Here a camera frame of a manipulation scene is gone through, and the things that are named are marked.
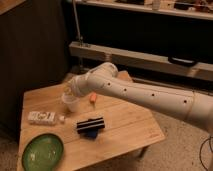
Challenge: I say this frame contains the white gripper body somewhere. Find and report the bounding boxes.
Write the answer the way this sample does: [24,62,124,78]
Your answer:
[61,86,79,112]

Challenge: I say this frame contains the white plastic bottle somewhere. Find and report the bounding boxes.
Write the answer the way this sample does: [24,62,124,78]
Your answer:
[28,111,65,125]

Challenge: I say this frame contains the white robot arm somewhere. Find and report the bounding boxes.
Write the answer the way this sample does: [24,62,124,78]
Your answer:
[62,62,213,135]

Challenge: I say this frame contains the metal pole stand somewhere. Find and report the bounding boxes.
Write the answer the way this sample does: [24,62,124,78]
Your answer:
[72,0,84,72]

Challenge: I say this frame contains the orange carrot toy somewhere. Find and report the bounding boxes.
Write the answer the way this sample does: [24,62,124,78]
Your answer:
[89,92,97,104]

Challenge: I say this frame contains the black striped eraser block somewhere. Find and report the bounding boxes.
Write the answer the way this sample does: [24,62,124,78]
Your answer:
[76,117,105,134]

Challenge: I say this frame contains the blue sponge piece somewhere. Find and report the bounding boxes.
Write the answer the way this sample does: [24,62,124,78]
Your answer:
[84,130,98,139]

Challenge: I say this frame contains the wooden low table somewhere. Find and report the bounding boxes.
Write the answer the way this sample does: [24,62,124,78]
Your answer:
[17,84,165,171]

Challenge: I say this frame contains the green glass bowl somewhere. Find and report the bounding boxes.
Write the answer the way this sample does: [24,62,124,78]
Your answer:
[21,133,64,171]

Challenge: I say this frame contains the white wooden rail shelf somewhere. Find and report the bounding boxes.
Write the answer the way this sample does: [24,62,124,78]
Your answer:
[69,41,213,81]

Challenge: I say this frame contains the black handle on rail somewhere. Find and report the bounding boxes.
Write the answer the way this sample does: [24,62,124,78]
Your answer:
[168,57,198,67]

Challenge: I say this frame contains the black cable on floor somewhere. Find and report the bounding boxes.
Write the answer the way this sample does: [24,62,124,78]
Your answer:
[199,135,213,171]

